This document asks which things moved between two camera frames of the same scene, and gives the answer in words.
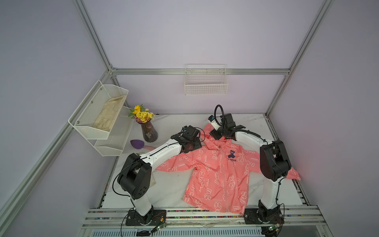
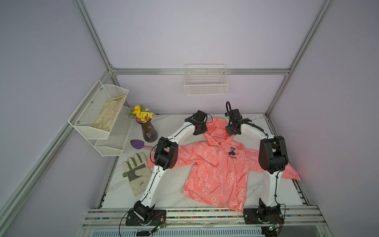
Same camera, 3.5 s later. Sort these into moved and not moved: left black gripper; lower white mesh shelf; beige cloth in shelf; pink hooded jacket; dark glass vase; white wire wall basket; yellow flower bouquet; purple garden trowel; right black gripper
Moved: pink hooded jacket; left black gripper; right black gripper
Not moved: white wire wall basket; beige cloth in shelf; purple garden trowel; lower white mesh shelf; dark glass vase; yellow flower bouquet
